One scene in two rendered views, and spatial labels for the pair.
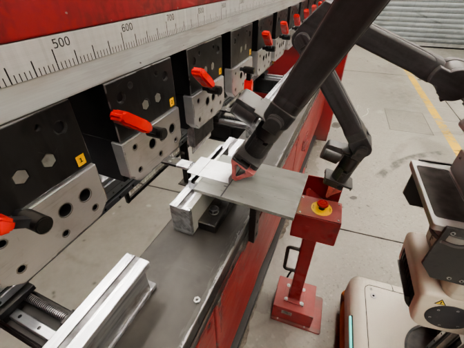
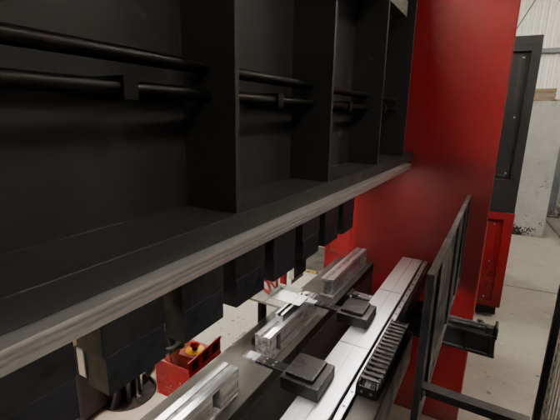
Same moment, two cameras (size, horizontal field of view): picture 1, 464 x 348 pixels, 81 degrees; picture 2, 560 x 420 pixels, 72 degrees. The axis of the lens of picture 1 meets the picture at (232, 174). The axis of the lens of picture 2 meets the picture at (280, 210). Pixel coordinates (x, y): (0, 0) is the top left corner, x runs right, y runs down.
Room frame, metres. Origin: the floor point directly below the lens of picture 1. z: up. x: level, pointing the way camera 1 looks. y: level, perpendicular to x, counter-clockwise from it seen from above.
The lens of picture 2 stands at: (1.99, 0.16, 1.69)
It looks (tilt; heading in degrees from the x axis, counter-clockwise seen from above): 14 degrees down; 186
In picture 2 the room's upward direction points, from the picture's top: 1 degrees clockwise
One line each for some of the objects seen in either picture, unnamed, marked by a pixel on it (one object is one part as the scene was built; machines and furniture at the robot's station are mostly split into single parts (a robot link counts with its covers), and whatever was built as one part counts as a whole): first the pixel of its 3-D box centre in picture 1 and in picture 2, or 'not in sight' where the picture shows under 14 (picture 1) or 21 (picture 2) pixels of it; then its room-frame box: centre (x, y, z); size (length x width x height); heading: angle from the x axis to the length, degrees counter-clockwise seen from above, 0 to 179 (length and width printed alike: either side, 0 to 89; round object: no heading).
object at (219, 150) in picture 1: (210, 166); (292, 306); (0.66, 0.07, 0.99); 0.20 x 0.03 x 0.03; 157
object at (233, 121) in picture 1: (196, 120); not in sight; (1.33, 0.19, 0.81); 0.64 x 0.08 x 0.14; 67
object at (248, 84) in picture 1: (246, 84); not in sight; (0.75, -0.04, 1.20); 0.04 x 0.02 x 0.10; 67
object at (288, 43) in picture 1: (284, 25); (122, 332); (1.34, -0.23, 1.26); 0.15 x 0.09 x 0.17; 157
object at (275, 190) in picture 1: (253, 182); (264, 291); (0.57, -0.06, 1.00); 0.26 x 0.18 x 0.01; 67
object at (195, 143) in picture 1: (200, 128); (297, 267); (0.63, 0.08, 1.13); 0.10 x 0.02 x 0.10; 157
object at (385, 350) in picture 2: not in sight; (385, 353); (0.98, 0.37, 1.02); 0.37 x 0.06 x 0.04; 157
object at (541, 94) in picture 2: not in sight; (542, 95); (-4.32, 3.33, 2.05); 0.88 x 0.33 x 0.20; 162
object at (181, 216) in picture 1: (213, 179); (289, 322); (0.68, 0.06, 0.92); 0.39 x 0.06 x 0.10; 157
